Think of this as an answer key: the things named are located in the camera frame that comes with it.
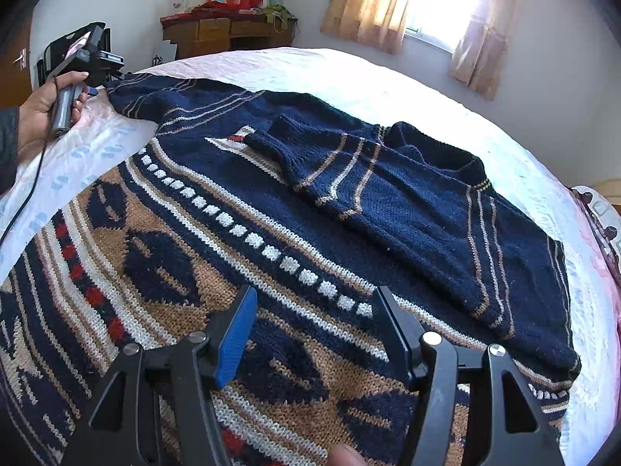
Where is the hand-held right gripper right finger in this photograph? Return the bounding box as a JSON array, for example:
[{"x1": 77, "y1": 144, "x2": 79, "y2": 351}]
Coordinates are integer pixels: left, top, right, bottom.
[{"x1": 373, "y1": 285, "x2": 566, "y2": 466}]

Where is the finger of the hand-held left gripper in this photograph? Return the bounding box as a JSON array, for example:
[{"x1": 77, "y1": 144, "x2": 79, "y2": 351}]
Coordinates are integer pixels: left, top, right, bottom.
[{"x1": 86, "y1": 71, "x2": 134, "y2": 97}]

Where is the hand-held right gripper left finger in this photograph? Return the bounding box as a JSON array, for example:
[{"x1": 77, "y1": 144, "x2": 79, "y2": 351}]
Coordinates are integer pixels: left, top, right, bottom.
[{"x1": 61, "y1": 285, "x2": 259, "y2": 466}]

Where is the navy patterned knit sweater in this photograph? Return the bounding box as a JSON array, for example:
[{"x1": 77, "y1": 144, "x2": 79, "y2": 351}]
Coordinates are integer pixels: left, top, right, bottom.
[{"x1": 0, "y1": 74, "x2": 583, "y2": 466}]

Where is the person's left hand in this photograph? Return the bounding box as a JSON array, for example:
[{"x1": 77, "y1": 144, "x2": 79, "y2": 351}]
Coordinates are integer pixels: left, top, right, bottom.
[{"x1": 18, "y1": 70, "x2": 90, "y2": 156}]

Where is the person's right hand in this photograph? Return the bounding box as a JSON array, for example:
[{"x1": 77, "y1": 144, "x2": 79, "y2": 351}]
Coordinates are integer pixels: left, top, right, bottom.
[{"x1": 327, "y1": 443, "x2": 367, "y2": 466}]

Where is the brown wooden door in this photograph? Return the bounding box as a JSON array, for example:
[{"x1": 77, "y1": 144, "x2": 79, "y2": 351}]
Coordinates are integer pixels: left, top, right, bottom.
[{"x1": 0, "y1": 10, "x2": 36, "y2": 108}]

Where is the brown wooden dresser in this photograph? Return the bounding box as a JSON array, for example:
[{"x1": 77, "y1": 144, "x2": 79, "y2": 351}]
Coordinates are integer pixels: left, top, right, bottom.
[{"x1": 161, "y1": 12, "x2": 298, "y2": 61}]

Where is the printed pillow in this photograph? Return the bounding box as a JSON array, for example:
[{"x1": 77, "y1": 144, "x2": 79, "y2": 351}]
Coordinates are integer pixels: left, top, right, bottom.
[{"x1": 571, "y1": 185, "x2": 621, "y2": 273}]

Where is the printed bed sheet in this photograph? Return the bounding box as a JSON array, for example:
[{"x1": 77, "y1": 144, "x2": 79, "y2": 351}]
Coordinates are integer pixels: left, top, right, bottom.
[{"x1": 0, "y1": 47, "x2": 621, "y2": 466}]

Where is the beige curtain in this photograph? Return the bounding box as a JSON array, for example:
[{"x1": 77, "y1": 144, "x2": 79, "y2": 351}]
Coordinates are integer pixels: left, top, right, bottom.
[
  {"x1": 320, "y1": 0, "x2": 413, "y2": 55},
  {"x1": 447, "y1": 0, "x2": 527, "y2": 102}
]

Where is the bright window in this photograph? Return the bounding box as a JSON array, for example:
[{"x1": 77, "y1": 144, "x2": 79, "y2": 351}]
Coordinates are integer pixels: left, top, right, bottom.
[{"x1": 369, "y1": 0, "x2": 491, "y2": 53}]

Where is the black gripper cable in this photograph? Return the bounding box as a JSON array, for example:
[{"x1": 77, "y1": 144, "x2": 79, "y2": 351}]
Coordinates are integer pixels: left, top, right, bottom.
[{"x1": 0, "y1": 129, "x2": 55, "y2": 253}]

